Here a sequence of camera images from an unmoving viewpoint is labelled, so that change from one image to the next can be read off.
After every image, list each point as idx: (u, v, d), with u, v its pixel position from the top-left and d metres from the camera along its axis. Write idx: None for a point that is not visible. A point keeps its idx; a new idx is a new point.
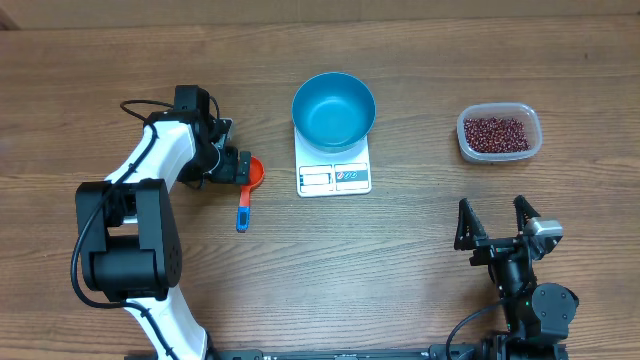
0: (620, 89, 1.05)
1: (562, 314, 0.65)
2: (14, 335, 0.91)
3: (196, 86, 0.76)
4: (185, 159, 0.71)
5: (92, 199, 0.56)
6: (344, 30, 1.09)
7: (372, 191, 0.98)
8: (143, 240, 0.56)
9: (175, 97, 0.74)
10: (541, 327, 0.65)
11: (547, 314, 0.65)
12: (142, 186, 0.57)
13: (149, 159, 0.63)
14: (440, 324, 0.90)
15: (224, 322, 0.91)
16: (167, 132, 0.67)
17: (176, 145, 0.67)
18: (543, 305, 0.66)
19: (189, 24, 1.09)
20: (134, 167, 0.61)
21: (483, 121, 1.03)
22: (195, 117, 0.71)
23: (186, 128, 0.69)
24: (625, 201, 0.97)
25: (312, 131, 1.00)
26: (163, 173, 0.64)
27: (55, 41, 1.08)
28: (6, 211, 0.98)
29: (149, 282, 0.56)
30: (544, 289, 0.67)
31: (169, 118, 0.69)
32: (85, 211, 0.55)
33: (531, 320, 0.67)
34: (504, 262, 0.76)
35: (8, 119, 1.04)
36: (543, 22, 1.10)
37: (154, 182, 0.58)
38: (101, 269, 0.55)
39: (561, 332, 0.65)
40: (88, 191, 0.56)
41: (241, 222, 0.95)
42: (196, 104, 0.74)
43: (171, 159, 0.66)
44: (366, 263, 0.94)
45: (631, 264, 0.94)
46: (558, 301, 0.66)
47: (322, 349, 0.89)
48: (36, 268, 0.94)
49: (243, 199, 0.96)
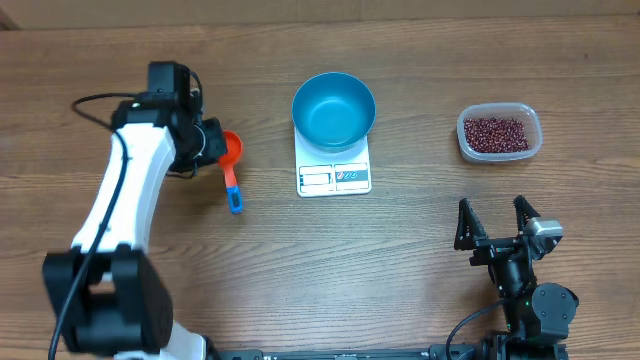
0: (620, 89, 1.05)
1: (562, 314, 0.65)
2: (14, 334, 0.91)
3: (170, 64, 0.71)
4: (167, 165, 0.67)
5: (61, 280, 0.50)
6: (344, 30, 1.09)
7: (372, 191, 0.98)
8: (126, 314, 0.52)
9: (148, 78, 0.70)
10: (541, 327, 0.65)
11: (547, 314, 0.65)
12: (117, 260, 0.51)
13: (121, 209, 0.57)
14: (440, 324, 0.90)
15: (224, 322, 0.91)
16: (138, 167, 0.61)
17: (149, 179, 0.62)
18: (543, 305, 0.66)
19: (189, 24, 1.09)
20: (106, 226, 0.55)
21: (483, 121, 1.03)
22: (172, 109, 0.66)
23: (162, 136, 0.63)
24: (625, 201, 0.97)
25: (312, 131, 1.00)
26: (139, 215, 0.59)
27: (55, 41, 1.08)
28: (6, 211, 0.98)
29: (139, 346, 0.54)
30: (545, 290, 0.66)
31: (141, 115, 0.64)
32: (56, 288, 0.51)
33: (531, 320, 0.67)
34: (504, 262, 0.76)
35: (8, 119, 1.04)
36: (543, 22, 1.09)
37: (131, 254, 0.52)
38: (84, 338, 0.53)
39: (561, 332, 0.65)
40: (59, 268, 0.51)
41: (234, 204, 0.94)
42: (172, 86, 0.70)
43: (146, 194, 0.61)
44: (366, 263, 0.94)
45: (631, 265, 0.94)
46: (558, 301, 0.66)
47: (322, 349, 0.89)
48: (36, 269, 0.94)
49: (229, 179, 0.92)
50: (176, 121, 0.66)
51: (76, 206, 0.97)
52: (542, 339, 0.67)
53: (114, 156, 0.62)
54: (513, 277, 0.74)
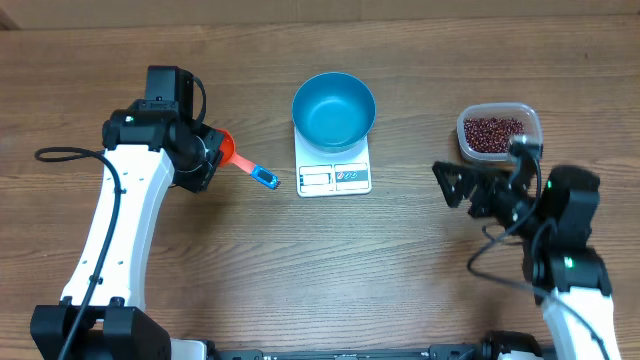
0: (620, 88, 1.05)
1: (588, 183, 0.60)
2: (14, 335, 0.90)
3: (171, 71, 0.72)
4: (165, 187, 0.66)
5: (52, 336, 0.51)
6: (344, 30, 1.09)
7: (373, 191, 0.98)
8: None
9: (148, 86, 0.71)
10: (570, 194, 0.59)
11: (572, 183, 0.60)
12: (111, 320, 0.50)
13: (113, 252, 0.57)
14: (440, 324, 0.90)
15: (224, 322, 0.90)
16: (130, 201, 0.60)
17: (143, 213, 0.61)
18: (565, 177, 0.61)
19: (189, 24, 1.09)
20: (97, 279, 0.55)
21: (483, 121, 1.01)
22: (171, 120, 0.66)
23: (160, 158, 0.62)
24: (624, 201, 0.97)
25: (312, 131, 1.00)
26: (135, 255, 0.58)
27: (55, 41, 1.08)
28: (6, 211, 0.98)
29: None
30: (561, 169, 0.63)
31: (137, 129, 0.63)
32: (46, 341, 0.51)
33: (557, 200, 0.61)
34: (497, 193, 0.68)
35: (8, 119, 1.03)
36: (543, 22, 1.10)
37: (121, 313, 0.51)
38: None
39: (591, 198, 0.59)
40: (49, 323, 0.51)
41: (267, 181, 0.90)
42: (173, 95, 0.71)
43: (141, 232, 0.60)
44: (366, 263, 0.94)
45: (632, 265, 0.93)
46: (581, 174, 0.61)
47: (323, 349, 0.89)
48: (36, 268, 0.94)
49: (247, 166, 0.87)
50: (175, 134, 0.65)
51: (76, 206, 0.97)
52: (577, 219, 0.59)
53: (105, 189, 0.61)
54: (512, 203, 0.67)
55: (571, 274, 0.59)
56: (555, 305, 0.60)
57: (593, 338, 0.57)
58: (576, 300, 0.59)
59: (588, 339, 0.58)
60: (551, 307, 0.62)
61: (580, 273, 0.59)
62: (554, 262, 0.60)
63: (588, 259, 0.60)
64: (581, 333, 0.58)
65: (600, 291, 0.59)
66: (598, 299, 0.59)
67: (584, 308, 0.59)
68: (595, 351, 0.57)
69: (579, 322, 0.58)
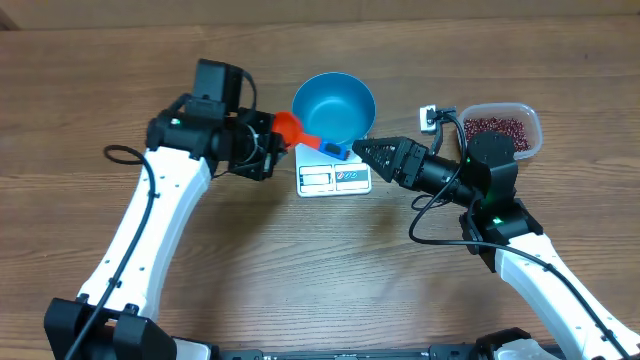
0: (620, 89, 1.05)
1: (504, 151, 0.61)
2: (14, 335, 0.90)
3: (219, 67, 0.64)
4: (196, 195, 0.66)
5: (63, 330, 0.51)
6: (344, 30, 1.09)
7: (372, 191, 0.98)
8: None
9: (196, 81, 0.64)
10: (491, 168, 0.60)
11: (490, 157, 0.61)
12: (122, 327, 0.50)
13: (137, 257, 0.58)
14: (441, 325, 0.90)
15: (224, 322, 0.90)
16: (161, 205, 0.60)
17: (173, 219, 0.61)
18: (482, 150, 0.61)
19: (189, 24, 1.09)
20: (117, 282, 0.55)
21: (483, 121, 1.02)
22: (216, 128, 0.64)
23: (199, 166, 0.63)
24: (624, 201, 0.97)
25: (312, 131, 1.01)
26: (157, 263, 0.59)
27: (55, 41, 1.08)
28: (6, 211, 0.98)
29: None
30: (480, 138, 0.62)
31: (183, 132, 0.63)
32: (56, 334, 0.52)
33: (480, 172, 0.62)
34: (423, 166, 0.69)
35: (8, 119, 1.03)
36: (544, 22, 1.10)
37: (133, 322, 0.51)
38: None
39: (511, 165, 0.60)
40: (64, 316, 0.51)
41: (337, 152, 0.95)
42: (221, 95, 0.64)
43: (167, 239, 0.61)
44: (366, 263, 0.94)
45: (632, 264, 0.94)
46: (496, 144, 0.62)
47: (322, 349, 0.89)
48: (36, 268, 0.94)
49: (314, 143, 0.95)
50: (218, 142, 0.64)
51: (75, 206, 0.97)
52: (499, 189, 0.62)
53: (141, 188, 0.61)
54: (438, 175, 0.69)
55: (503, 229, 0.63)
56: (504, 258, 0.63)
57: (544, 270, 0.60)
58: (518, 244, 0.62)
59: (542, 272, 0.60)
60: (500, 260, 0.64)
61: (509, 227, 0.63)
62: (487, 227, 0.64)
63: (517, 218, 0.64)
64: (535, 269, 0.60)
65: (532, 230, 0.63)
66: (532, 235, 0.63)
67: (526, 247, 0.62)
68: (553, 280, 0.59)
69: (529, 263, 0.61)
